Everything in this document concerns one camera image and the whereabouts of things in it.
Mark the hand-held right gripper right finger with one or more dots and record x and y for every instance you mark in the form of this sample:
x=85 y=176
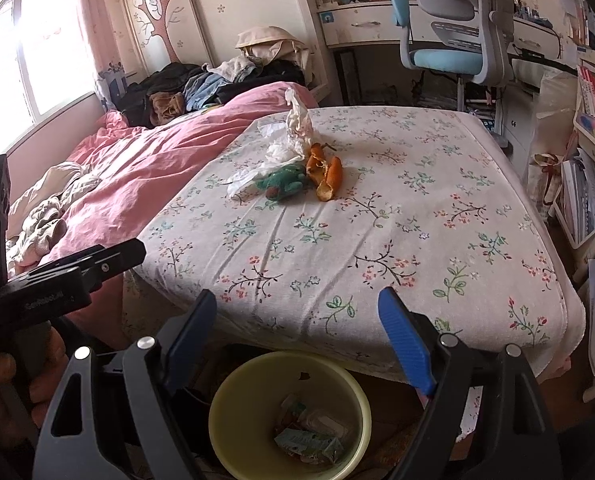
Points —
x=407 y=345

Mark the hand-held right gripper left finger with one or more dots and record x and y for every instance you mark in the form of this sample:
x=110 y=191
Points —
x=192 y=332

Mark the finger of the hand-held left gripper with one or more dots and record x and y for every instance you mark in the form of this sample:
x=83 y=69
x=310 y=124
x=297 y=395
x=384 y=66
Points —
x=72 y=258
x=114 y=260

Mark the yellow plastic bin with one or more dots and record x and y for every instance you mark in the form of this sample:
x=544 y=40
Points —
x=237 y=410

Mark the green wrapper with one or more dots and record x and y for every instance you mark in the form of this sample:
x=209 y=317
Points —
x=280 y=182

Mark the orange peel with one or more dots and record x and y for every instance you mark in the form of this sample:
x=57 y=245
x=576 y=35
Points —
x=316 y=162
x=330 y=180

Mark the white plastic bag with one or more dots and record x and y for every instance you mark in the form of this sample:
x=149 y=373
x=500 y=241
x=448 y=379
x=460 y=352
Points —
x=277 y=150

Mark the white tissue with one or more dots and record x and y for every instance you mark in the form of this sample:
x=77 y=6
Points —
x=298 y=120

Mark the cream crumpled cloth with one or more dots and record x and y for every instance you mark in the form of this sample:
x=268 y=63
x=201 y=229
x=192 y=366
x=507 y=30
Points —
x=47 y=210

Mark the pink duvet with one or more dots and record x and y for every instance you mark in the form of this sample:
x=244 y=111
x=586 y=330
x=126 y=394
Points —
x=152 y=160

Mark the clear plastic wrapper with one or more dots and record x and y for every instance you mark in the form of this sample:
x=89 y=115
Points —
x=322 y=417

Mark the pale green packet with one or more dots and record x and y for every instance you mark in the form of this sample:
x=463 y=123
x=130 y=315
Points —
x=307 y=445

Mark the floral bed sheet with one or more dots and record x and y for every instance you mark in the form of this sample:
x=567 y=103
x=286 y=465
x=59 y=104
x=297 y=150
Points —
x=377 y=200

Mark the brown garment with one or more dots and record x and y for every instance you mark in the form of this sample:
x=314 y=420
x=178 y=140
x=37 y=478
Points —
x=167 y=107

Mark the black jacket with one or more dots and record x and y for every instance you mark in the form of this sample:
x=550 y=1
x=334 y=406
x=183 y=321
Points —
x=147 y=85

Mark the blue denim jeans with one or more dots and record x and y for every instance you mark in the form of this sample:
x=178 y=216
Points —
x=205 y=90

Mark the window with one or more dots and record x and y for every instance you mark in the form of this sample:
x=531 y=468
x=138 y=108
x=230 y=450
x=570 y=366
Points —
x=32 y=50

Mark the grey white shirt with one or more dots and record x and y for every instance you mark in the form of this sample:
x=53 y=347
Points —
x=232 y=67

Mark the stack of papers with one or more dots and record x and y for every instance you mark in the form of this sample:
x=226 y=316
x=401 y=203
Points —
x=585 y=195

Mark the black garment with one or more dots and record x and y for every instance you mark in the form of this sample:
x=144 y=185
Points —
x=272 y=75

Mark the pink curtain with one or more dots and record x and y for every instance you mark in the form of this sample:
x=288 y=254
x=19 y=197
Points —
x=99 y=15

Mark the pile of clothes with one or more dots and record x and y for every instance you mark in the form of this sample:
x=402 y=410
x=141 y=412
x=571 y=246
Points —
x=197 y=15

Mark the translucent white plastic sack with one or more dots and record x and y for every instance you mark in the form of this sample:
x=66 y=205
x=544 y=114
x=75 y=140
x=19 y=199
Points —
x=552 y=110

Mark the white desk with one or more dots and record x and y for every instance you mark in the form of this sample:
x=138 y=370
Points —
x=362 y=22

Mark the grey blue office chair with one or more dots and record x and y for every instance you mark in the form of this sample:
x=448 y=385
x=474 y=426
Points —
x=457 y=5

